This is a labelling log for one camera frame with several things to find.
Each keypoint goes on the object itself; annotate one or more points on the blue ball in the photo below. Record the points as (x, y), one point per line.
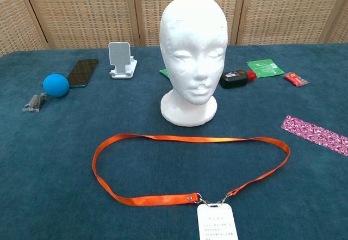
(55, 85)

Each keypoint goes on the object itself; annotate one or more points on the black and red device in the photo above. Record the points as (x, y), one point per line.
(233, 79)

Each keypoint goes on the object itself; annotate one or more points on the woven folding screen panel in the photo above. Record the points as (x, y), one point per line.
(342, 27)
(81, 11)
(285, 11)
(11, 19)
(146, 6)

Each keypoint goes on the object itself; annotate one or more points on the white foam mannequin head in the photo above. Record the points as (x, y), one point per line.
(193, 33)

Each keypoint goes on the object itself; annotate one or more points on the large green foil packet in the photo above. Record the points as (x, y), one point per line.
(263, 67)

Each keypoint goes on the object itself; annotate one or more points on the small green packet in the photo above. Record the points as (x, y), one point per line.
(164, 72)

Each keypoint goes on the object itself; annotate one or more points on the blue table cloth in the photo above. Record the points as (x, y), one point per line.
(163, 169)

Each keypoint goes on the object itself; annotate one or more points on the white badge card holder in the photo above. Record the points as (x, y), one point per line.
(217, 223)

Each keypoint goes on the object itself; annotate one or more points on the clear acrylic clip holder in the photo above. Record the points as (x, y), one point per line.
(35, 104)

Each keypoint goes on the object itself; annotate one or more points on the white phone stand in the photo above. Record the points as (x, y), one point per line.
(119, 55)

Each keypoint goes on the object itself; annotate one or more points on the black smartphone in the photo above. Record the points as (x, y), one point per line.
(83, 72)

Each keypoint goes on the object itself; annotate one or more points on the red snack packet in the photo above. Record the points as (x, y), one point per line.
(296, 79)

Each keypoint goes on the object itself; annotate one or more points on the purple patterned strip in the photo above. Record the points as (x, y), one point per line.
(315, 135)

